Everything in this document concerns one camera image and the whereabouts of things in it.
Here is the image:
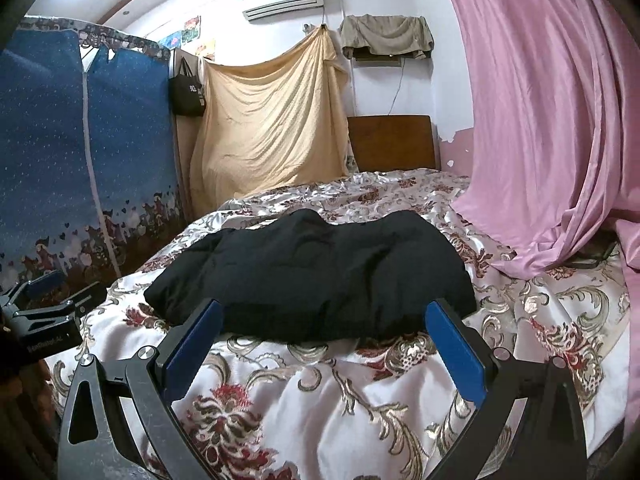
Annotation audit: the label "thin wall cable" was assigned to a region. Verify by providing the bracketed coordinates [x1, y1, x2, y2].
[385, 62, 407, 117]

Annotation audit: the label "yellow hanging blanket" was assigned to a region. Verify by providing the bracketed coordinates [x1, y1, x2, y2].
[189, 24, 353, 218]

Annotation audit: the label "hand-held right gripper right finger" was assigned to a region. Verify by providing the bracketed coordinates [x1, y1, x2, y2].
[424, 298, 589, 480]

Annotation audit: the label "colourful wall pictures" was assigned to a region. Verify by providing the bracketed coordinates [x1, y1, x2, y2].
[159, 14, 217, 57]

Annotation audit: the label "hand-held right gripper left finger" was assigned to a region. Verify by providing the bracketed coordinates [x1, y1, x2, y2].
[55, 298, 225, 480]

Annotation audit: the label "khaki draped cloth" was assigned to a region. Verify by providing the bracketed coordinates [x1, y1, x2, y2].
[338, 14, 434, 62]

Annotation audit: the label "black hanging bag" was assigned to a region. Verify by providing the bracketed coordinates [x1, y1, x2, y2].
[167, 56, 207, 118]

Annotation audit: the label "floral satin bedspread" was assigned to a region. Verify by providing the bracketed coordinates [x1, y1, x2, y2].
[42, 167, 636, 480]

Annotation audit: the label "pink curtain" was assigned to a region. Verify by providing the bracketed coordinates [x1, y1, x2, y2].
[434, 0, 640, 281]

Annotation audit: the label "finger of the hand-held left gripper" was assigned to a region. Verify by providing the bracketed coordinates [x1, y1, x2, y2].
[12, 282, 107, 326]
[0, 269, 68, 311]

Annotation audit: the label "white air conditioner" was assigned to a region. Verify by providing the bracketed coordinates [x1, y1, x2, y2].
[242, 0, 326, 23]

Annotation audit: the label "wooden headboard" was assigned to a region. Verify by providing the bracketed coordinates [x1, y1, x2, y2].
[347, 115, 442, 173]

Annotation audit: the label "black jacket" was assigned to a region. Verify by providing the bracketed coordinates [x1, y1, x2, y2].
[142, 208, 478, 345]

